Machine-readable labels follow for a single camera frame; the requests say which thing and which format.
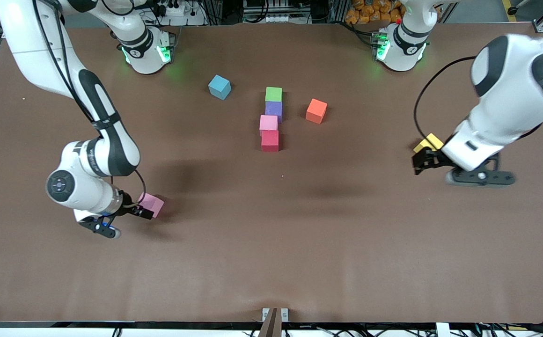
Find pink foam block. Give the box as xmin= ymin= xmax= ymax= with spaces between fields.
xmin=138 ymin=193 xmax=165 ymax=219
xmin=259 ymin=115 xmax=279 ymax=136

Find red foam block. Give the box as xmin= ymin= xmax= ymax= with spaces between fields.
xmin=261 ymin=130 xmax=280 ymax=152

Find purple foam block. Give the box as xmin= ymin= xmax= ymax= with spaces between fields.
xmin=265 ymin=101 xmax=284 ymax=123

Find yellow foam block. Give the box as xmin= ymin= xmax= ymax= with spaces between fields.
xmin=413 ymin=133 xmax=445 ymax=154

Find orange foam block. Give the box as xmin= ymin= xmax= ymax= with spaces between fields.
xmin=306 ymin=99 xmax=328 ymax=125

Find blue foam block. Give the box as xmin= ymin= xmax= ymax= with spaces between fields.
xmin=208 ymin=74 xmax=232 ymax=101

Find pile of orange fruit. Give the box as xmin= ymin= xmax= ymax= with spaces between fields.
xmin=345 ymin=0 xmax=405 ymax=25

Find white power strip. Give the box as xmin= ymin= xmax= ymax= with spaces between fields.
xmin=152 ymin=0 xmax=206 ymax=26

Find grey metal equipment rack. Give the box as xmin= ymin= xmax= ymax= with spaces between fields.
xmin=208 ymin=0 xmax=347 ymax=25

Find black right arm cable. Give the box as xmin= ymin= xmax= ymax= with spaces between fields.
xmin=32 ymin=0 xmax=148 ymax=209

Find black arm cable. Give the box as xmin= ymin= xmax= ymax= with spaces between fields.
xmin=413 ymin=56 xmax=478 ymax=150
xmin=32 ymin=0 xmax=148 ymax=209

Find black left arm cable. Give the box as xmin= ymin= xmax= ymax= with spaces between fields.
xmin=413 ymin=56 xmax=478 ymax=150

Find tangled black floor cables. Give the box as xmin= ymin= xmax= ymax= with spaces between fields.
xmin=234 ymin=315 xmax=543 ymax=337

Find brown wooden post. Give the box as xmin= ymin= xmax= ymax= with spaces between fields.
xmin=258 ymin=308 xmax=283 ymax=337

